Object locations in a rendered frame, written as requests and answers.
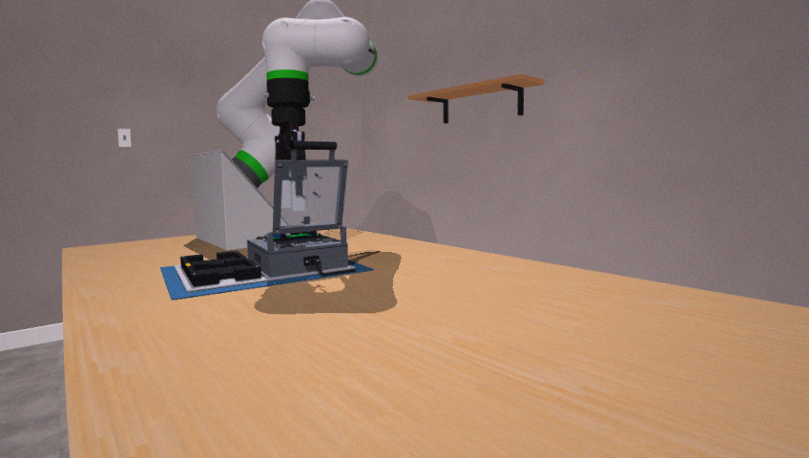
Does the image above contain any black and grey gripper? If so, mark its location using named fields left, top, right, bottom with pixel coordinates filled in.
left=271, top=106, right=306, bottom=159

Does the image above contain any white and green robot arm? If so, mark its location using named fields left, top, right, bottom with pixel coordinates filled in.
left=217, top=0, right=378, bottom=188

